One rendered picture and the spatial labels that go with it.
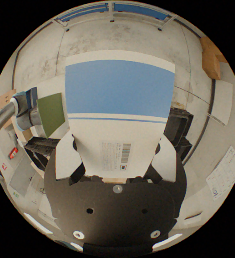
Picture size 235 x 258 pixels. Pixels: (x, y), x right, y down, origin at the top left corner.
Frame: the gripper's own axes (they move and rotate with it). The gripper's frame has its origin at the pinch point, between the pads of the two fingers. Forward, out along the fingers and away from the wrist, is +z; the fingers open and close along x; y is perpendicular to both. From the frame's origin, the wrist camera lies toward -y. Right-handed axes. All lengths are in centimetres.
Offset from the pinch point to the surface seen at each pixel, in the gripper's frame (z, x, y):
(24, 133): 23, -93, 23
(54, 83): 41, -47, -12
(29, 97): 40, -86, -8
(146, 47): 112, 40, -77
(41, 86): 42, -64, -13
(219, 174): -27, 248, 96
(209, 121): 98, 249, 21
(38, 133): 34, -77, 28
